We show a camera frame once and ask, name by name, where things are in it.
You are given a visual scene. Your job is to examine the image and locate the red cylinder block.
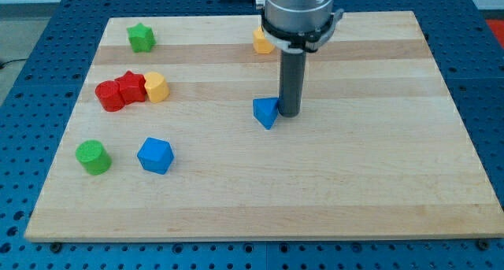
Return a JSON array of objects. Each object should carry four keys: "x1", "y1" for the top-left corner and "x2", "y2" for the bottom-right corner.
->
[{"x1": 94, "y1": 80, "x2": 125, "y2": 112}]

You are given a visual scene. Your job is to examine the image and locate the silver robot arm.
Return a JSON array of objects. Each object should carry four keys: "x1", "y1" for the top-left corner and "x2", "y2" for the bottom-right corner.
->
[{"x1": 255, "y1": 0, "x2": 344, "y2": 117}]

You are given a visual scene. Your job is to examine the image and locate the green star block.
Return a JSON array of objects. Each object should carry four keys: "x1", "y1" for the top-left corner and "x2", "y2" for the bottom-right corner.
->
[{"x1": 127, "y1": 23, "x2": 156, "y2": 53}]

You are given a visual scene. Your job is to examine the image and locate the blue cube block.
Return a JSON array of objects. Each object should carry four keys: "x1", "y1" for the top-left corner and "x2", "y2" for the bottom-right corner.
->
[{"x1": 137, "y1": 137, "x2": 175, "y2": 175}]

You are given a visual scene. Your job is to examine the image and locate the green cylinder block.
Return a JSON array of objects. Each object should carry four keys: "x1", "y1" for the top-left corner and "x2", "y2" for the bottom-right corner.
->
[{"x1": 76, "y1": 139, "x2": 112, "y2": 176}]

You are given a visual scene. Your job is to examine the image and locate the blue triangle block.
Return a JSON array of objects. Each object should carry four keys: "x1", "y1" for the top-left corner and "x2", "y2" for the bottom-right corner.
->
[{"x1": 253, "y1": 98, "x2": 278, "y2": 130}]

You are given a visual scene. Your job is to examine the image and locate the yellow hexagon block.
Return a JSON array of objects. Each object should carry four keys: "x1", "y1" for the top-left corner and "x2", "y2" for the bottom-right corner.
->
[{"x1": 253, "y1": 27, "x2": 275, "y2": 54}]

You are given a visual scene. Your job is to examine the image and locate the red star block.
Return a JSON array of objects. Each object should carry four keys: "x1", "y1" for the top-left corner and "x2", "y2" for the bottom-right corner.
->
[{"x1": 116, "y1": 71, "x2": 146, "y2": 105}]

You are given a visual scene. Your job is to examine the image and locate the light wooden board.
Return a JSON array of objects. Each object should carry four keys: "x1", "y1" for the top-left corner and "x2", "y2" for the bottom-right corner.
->
[{"x1": 25, "y1": 11, "x2": 503, "y2": 242}]

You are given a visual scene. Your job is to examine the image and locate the yellow cylinder block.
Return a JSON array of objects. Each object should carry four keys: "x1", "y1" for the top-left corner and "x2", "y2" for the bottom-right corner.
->
[{"x1": 144, "y1": 72, "x2": 170, "y2": 103}]

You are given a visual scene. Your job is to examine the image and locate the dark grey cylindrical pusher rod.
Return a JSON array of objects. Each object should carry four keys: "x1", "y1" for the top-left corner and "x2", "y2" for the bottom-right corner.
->
[{"x1": 278, "y1": 51, "x2": 306, "y2": 117}]

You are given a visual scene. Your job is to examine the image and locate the black cable on floor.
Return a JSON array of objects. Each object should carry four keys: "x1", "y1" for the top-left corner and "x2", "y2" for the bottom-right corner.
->
[{"x1": 0, "y1": 57, "x2": 27, "y2": 70}]

